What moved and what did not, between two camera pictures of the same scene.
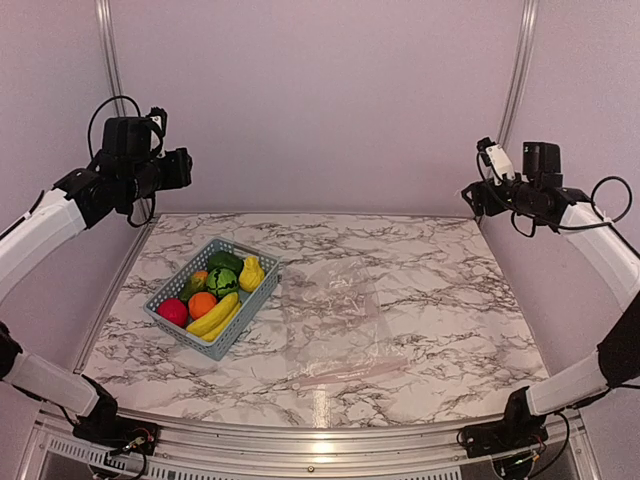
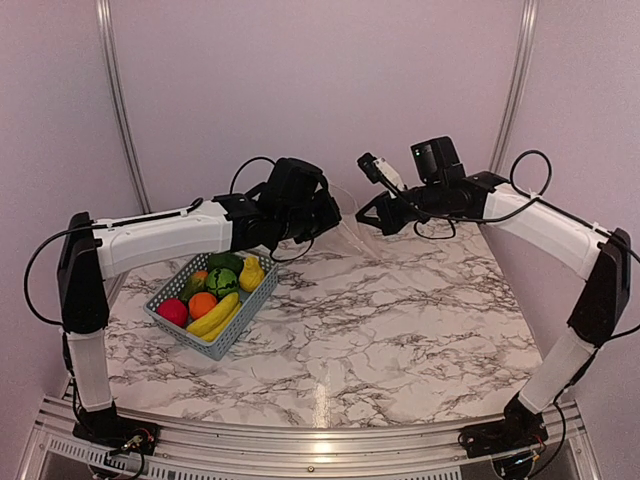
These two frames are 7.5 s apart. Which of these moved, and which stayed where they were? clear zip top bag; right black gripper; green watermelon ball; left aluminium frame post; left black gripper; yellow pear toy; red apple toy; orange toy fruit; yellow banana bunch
Moved: clear zip top bag; left black gripper; right black gripper
Stayed: left aluminium frame post; yellow banana bunch; red apple toy; orange toy fruit; yellow pear toy; green watermelon ball
